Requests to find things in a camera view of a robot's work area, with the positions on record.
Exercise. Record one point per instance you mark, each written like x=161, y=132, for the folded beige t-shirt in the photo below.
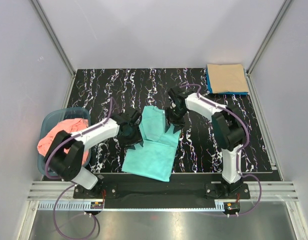
x=227, y=78

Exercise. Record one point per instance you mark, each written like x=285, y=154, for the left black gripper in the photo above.
x=130, y=143

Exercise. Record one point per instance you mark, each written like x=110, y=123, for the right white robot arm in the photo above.
x=230, y=132

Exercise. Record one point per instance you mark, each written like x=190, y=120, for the white slotted cable duct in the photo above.
x=113, y=206

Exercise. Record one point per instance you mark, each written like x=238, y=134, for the right aluminium frame post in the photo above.
x=269, y=35

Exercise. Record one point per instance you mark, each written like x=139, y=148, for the left aluminium frame post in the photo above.
x=52, y=35

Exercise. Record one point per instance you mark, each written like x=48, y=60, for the aluminium frame post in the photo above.
x=269, y=35
x=52, y=35

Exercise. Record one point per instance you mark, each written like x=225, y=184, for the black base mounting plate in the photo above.
x=220, y=191

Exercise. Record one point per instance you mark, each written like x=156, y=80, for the folded blue t-shirt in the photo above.
x=209, y=88

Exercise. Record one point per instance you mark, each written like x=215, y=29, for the teal t-shirt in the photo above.
x=154, y=158

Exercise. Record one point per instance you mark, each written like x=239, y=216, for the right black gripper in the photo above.
x=180, y=123

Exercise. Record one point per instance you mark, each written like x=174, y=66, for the pink t-shirt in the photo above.
x=67, y=127

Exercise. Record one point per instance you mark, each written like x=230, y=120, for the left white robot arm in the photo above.
x=65, y=154

